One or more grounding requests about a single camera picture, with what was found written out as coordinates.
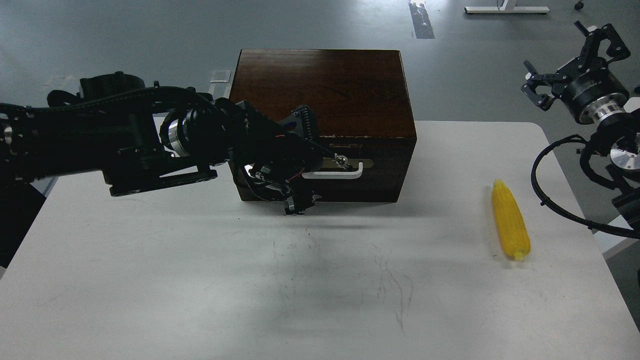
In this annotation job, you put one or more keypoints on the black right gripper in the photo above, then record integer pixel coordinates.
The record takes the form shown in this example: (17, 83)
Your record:
(591, 97)

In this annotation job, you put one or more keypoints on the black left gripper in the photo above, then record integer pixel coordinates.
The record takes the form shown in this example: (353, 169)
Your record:
(269, 158)

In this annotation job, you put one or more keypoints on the wooden drawer with white handle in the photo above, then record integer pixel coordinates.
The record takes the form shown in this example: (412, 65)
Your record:
(365, 170)

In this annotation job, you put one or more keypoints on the yellow corn cob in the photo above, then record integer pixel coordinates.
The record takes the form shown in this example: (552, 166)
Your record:
(510, 225)

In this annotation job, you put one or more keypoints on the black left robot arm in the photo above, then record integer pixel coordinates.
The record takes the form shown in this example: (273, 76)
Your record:
(146, 139)

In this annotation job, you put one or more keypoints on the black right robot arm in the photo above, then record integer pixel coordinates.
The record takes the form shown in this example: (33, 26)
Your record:
(609, 158)

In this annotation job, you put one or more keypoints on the dark wooden drawer cabinet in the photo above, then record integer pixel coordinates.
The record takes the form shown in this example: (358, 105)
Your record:
(360, 99)

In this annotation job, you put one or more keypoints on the white table leg base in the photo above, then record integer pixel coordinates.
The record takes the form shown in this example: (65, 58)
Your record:
(506, 7)

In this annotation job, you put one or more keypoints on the white side table edge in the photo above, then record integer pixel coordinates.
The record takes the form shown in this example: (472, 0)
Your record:
(610, 245)

